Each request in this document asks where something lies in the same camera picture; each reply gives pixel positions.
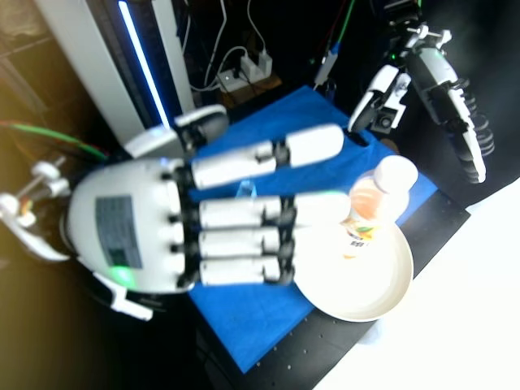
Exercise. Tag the small orange juice bottle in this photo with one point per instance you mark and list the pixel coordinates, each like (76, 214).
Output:
(396, 176)

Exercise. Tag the white plug with blue end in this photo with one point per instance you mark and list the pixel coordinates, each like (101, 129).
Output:
(326, 67)

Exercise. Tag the white column with light strip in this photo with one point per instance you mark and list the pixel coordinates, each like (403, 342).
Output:
(101, 61)

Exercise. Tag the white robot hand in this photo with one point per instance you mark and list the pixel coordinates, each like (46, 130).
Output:
(122, 219)
(440, 77)

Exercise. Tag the blue cloth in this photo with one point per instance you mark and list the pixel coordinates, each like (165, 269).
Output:
(252, 321)

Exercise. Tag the white round plate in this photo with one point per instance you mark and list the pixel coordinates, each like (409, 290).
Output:
(357, 284)

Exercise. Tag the white power strip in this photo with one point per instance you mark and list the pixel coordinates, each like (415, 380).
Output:
(248, 71)

